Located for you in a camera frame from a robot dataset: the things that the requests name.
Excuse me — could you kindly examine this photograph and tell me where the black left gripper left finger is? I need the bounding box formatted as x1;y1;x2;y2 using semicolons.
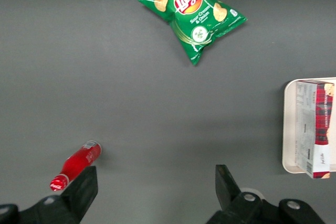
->
0;165;99;224

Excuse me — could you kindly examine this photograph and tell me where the red soda bottle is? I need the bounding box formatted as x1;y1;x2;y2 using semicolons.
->
49;140;102;192

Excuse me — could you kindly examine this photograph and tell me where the beige plastic tray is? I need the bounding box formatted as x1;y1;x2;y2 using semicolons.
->
281;77;336;175

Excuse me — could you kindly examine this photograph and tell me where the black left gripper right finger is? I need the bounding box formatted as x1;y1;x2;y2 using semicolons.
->
206;164;327;224

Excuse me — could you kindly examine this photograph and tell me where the green chips bag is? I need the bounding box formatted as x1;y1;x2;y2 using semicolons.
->
138;0;248;67

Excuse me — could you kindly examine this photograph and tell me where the red tartan cookie box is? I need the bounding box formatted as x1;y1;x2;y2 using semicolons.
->
296;80;336;180

